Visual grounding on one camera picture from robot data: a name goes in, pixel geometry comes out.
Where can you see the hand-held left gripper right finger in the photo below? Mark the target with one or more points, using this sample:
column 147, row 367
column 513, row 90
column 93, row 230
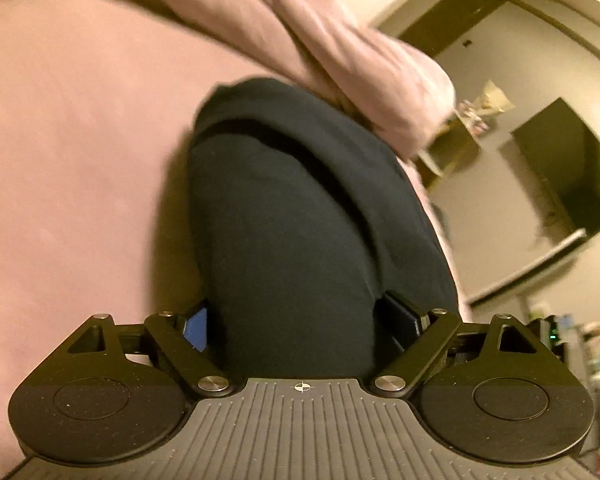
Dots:
column 402, row 320

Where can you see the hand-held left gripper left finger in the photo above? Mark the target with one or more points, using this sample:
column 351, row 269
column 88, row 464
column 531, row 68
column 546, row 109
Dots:
column 198, row 327

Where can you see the dark navy garment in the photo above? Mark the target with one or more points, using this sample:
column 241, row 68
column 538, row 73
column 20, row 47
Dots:
column 300, row 220

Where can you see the cluttered rack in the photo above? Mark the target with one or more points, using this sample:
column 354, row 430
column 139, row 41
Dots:
column 580, row 340

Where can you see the pink duvet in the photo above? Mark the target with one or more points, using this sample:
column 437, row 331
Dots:
column 330, row 60

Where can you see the dark door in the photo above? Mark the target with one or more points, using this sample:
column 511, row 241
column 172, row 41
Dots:
column 450, row 25

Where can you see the small wall shelf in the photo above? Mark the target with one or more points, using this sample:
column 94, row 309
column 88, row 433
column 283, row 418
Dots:
column 455, row 145

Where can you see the black wall television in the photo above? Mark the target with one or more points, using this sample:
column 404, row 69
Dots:
column 575, row 165

